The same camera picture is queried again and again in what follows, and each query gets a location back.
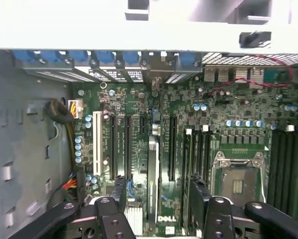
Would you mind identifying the silver locking lever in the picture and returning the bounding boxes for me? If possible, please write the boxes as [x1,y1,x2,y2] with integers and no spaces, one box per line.
[212,151,267,170]

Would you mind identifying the green Dell motherboard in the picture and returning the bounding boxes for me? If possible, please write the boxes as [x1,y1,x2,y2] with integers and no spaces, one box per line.
[70,74,298,237]

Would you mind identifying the white expansion slot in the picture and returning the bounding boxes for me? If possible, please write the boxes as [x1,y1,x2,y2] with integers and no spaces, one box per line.
[92,110,102,177]

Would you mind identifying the white power connector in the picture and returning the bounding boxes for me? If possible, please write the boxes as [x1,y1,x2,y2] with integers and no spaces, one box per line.
[67,99,84,119]

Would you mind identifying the red and yellow wire bundle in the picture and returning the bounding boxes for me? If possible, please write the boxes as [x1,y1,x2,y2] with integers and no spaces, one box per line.
[60,174,78,201]

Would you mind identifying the short black expansion slot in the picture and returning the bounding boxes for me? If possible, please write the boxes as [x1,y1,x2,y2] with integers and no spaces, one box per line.
[138,116,148,135]

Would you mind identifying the grey power supply unit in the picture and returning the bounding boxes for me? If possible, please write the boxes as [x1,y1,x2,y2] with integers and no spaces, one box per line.
[0,49,74,239]

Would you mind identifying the CPU socket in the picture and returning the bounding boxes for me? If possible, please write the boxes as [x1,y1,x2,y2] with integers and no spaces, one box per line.
[212,149,270,204]

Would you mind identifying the silver chipset heatsink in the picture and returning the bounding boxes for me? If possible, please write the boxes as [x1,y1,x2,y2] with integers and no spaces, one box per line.
[125,202,143,237]

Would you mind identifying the black open PC case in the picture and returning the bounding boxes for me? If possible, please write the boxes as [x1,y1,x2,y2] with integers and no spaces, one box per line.
[0,0,298,239]

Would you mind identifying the black ferrite ring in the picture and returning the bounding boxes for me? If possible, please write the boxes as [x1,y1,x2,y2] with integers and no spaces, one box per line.
[44,100,73,124]

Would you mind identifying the red and black thin wire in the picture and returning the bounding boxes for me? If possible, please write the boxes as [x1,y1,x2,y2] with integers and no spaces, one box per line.
[209,56,295,97]

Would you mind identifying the yellow and black power wires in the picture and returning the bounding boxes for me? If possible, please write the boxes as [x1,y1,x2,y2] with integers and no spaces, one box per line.
[65,121,77,180]

